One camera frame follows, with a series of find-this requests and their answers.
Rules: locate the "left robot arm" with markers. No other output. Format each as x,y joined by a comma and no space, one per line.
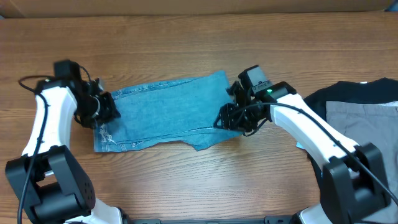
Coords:
50,184

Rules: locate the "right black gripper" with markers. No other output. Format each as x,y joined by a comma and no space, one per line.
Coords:
232,115

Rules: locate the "cardboard panel behind table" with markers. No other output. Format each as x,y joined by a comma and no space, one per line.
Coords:
87,8

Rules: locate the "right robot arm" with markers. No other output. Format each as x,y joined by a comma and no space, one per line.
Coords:
352,178

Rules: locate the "grey garment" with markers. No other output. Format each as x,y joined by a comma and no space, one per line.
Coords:
369,123

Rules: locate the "light blue denim jeans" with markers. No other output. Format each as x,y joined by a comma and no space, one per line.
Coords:
172,110

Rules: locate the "light blue garment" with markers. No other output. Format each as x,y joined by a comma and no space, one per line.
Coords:
298,145

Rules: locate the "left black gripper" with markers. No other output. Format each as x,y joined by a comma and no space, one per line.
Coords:
111,112

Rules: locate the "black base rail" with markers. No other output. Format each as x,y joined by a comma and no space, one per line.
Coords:
211,221

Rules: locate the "black garment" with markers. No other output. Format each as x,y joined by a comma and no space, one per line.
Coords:
377,92

